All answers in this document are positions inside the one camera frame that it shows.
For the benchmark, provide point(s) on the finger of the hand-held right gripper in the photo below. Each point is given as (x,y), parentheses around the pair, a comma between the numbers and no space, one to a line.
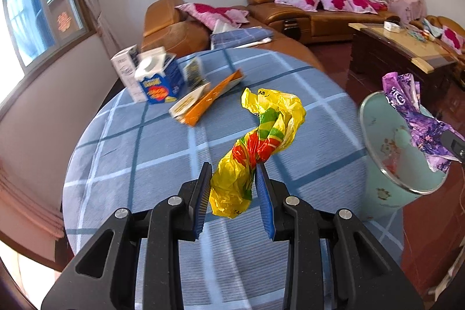
(455,146)

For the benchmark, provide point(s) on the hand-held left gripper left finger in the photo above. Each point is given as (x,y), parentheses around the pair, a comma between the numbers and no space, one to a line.
(203,201)

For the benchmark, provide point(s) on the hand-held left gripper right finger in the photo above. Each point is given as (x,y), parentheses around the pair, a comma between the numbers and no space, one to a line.
(265,204)

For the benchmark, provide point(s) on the yellow printed plastic bag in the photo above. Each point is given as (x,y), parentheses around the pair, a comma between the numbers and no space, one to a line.
(232,193)

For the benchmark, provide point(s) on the purple crinkled wrapper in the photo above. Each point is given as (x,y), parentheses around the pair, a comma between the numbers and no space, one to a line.
(417,121)

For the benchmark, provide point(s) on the teal trash bin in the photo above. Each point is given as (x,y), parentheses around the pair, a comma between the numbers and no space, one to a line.
(385,186)

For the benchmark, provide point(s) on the round table blue checked cloth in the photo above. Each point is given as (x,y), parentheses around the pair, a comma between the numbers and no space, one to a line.
(152,157)

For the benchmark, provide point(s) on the white yellow flat packet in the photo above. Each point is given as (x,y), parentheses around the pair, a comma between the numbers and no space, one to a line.
(189,103)

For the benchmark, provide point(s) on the orange long packet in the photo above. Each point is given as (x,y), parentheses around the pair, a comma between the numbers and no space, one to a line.
(218,94)

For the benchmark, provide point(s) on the wooden coffee table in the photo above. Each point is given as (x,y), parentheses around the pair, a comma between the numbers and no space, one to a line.
(392,52)

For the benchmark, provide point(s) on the blue drink carton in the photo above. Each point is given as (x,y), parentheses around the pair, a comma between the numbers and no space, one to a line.
(163,86)

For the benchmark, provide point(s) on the teal white cushion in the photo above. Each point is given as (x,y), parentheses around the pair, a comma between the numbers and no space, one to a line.
(431,27)

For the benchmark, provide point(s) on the brown leather armchair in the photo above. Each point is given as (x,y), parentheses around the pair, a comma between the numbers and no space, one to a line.
(447,21)

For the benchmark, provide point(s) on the dark snack packet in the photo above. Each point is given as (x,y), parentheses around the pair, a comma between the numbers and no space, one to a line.
(192,72)

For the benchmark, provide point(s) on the white small box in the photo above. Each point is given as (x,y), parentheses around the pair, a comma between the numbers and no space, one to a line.
(392,26)

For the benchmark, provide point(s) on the white milk carton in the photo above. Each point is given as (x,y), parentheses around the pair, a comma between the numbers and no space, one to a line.
(125,74)

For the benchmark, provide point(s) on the pink cloth-covered furniture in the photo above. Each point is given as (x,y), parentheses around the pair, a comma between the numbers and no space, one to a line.
(407,3)

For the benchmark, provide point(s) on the folded blue checked cloth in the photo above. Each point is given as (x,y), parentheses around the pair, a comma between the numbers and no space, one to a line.
(241,37)

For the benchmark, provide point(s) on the white plastic bag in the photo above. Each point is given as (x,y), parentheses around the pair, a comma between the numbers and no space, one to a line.
(221,26)

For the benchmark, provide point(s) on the dark small stool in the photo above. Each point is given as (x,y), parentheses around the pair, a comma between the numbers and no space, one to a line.
(291,29)

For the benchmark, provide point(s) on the brown leather long sofa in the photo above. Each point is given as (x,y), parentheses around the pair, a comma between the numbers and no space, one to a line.
(327,23)

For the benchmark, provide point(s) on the brown leather chaise sofa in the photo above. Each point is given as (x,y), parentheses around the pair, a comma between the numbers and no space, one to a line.
(163,23)

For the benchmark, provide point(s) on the red paper window decoration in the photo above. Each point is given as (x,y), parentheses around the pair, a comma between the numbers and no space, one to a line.
(64,21)

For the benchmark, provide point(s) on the window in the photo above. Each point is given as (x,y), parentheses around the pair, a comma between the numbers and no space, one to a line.
(32,12)

